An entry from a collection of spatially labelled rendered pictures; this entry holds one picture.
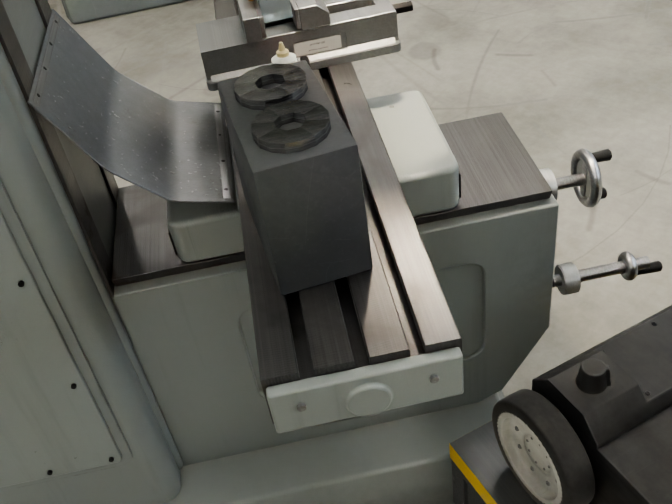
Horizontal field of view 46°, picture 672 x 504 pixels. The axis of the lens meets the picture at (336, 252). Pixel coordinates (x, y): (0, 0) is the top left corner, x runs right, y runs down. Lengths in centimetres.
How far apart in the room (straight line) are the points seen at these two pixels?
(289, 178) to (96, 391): 73
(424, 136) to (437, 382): 60
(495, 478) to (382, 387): 55
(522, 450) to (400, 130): 59
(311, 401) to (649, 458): 56
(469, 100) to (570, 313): 115
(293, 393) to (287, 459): 84
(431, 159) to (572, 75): 193
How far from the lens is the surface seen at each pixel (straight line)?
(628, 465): 125
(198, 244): 133
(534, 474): 138
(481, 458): 143
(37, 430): 155
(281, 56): 128
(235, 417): 165
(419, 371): 89
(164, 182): 129
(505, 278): 151
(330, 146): 87
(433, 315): 92
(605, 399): 126
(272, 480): 169
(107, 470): 166
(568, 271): 155
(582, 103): 307
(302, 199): 89
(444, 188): 134
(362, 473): 167
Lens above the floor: 159
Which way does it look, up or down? 41 degrees down
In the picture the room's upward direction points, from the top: 9 degrees counter-clockwise
